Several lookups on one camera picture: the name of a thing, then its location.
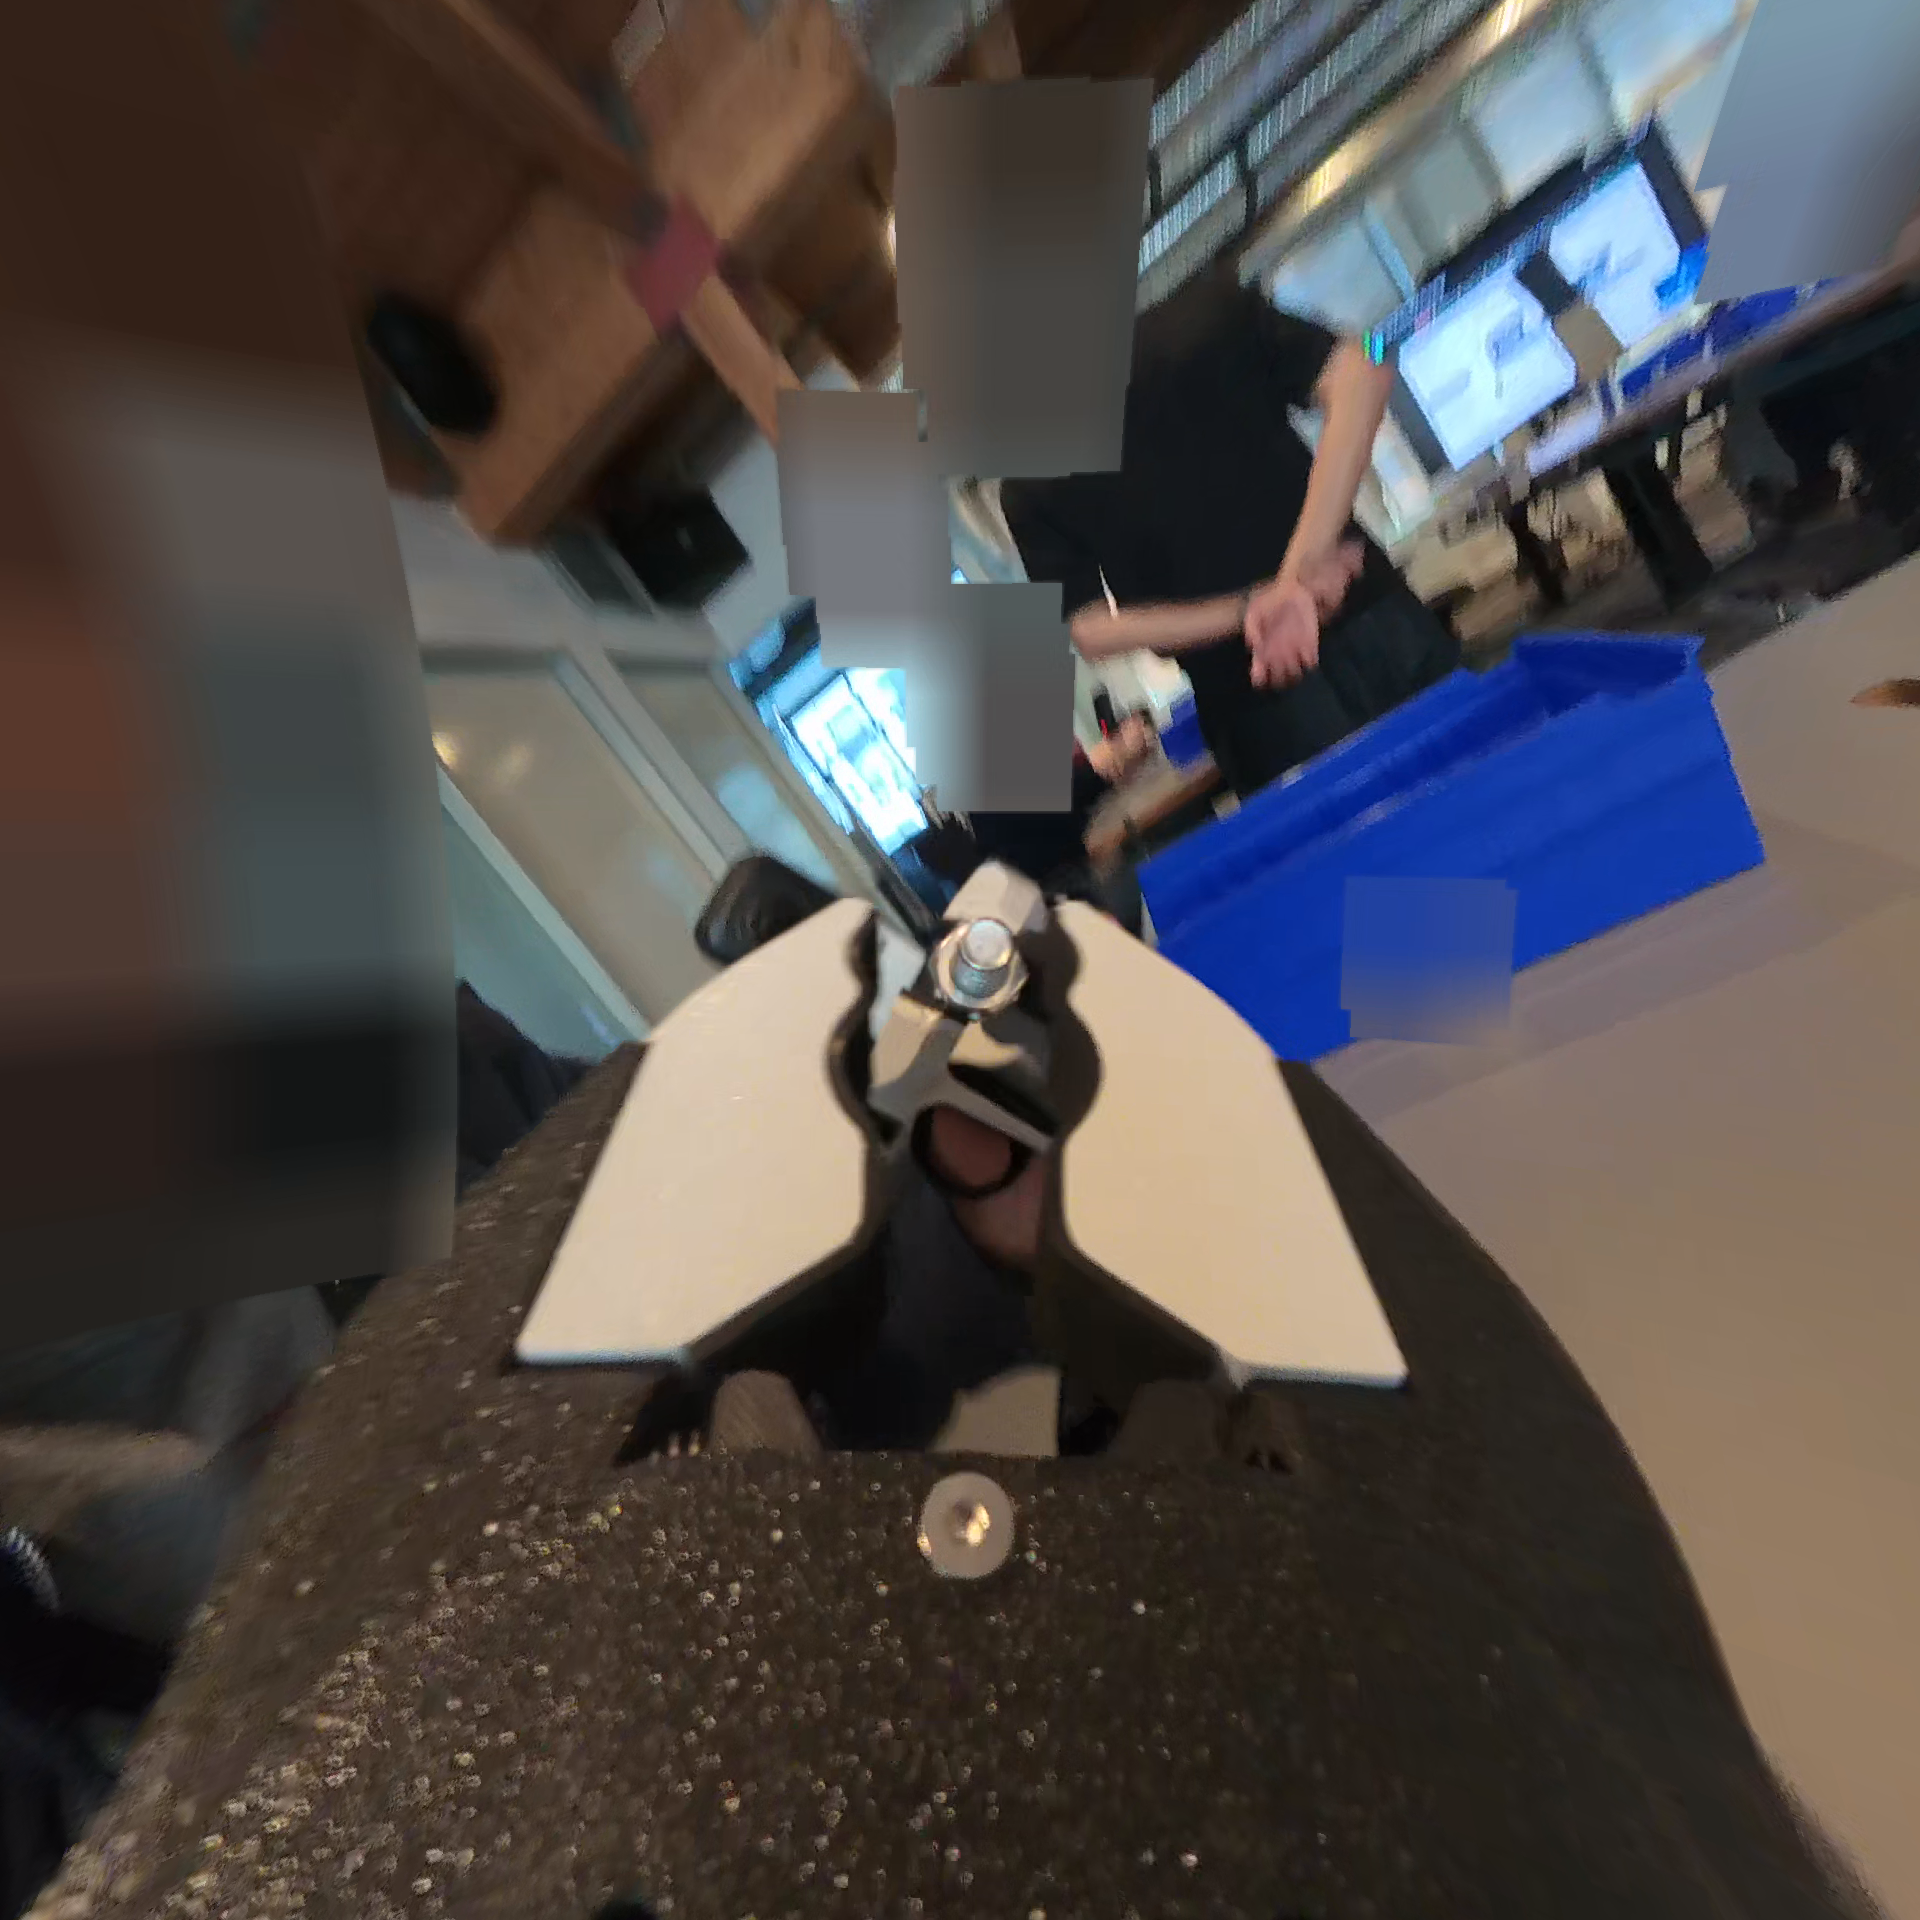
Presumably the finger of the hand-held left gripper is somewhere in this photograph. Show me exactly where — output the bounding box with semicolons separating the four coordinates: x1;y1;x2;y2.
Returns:
942;858;1052;942
866;982;999;1127

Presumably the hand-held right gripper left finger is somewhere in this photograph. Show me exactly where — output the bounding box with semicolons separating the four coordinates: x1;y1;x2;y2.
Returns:
515;895;905;1368

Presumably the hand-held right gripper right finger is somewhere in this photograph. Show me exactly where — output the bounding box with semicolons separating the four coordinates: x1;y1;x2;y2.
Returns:
1042;893;1412;1392

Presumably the blue plastic bin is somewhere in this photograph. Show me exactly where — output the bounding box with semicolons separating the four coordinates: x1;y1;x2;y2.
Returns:
1137;631;1767;1064

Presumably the person's left forearm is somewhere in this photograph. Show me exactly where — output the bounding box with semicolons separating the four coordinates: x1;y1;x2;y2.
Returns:
861;1183;1058;1450

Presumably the person's left hand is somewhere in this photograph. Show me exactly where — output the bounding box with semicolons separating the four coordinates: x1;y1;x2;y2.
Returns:
942;1127;1058;1272

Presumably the black office chair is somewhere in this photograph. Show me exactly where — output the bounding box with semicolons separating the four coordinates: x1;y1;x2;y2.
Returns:
697;858;841;964

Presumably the large display screen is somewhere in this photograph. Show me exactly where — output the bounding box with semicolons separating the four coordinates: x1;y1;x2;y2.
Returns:
1394;134;1713;471

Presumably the person's dark zip jacket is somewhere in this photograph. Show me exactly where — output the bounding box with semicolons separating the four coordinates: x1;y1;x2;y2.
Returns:
0;1506;173;1920

